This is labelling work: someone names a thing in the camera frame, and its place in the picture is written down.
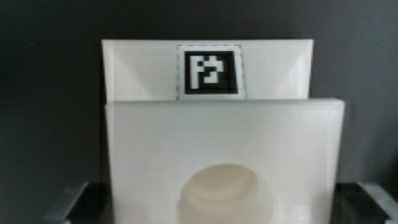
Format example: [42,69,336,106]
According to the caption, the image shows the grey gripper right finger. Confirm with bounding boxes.
[356,182,398,224]

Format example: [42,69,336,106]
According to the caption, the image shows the white lamp base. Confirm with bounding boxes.
[102,40,345,224]

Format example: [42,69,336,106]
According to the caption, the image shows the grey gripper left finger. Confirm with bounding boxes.
[42,183,88,224]

